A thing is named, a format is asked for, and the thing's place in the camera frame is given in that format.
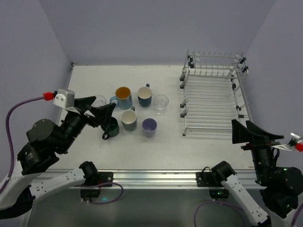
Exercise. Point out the clear faceted glass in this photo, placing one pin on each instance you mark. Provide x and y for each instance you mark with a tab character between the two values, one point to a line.
99	101

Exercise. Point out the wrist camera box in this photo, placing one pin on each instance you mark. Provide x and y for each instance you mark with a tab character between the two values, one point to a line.
64	99
295	143

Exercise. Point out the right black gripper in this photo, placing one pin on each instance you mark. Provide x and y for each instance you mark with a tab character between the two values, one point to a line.
258	145

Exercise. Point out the dark blue faceted mug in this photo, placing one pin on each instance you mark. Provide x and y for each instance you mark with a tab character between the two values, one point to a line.
144	95

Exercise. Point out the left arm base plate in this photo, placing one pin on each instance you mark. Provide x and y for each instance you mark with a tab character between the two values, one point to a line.
105	179

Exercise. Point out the dark teal mug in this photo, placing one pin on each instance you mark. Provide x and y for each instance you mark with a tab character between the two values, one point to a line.
129	119

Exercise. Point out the light blue butterfly mug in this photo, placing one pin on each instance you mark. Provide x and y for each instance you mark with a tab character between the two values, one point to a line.
122	98

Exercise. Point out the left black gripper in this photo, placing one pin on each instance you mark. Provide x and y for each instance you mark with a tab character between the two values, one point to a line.
85	115

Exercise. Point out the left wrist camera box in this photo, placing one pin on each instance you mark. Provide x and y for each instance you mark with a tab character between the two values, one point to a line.
64	99

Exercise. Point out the lavender plastic cup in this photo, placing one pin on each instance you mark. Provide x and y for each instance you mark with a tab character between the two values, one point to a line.
149	127

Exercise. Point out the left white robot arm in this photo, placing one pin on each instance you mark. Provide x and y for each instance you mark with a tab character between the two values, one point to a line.
46	140

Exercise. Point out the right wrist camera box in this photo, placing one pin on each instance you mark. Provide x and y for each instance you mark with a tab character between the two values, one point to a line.
295	143

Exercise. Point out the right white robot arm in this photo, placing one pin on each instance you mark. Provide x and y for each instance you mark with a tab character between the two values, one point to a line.
281	186

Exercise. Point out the silver metal dish rack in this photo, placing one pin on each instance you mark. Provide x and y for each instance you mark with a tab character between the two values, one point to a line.
213	93

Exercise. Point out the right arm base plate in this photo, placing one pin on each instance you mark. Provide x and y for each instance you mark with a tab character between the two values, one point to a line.
204	178

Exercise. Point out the aluminium mounting rail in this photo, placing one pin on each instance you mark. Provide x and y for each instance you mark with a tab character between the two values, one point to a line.
158	179

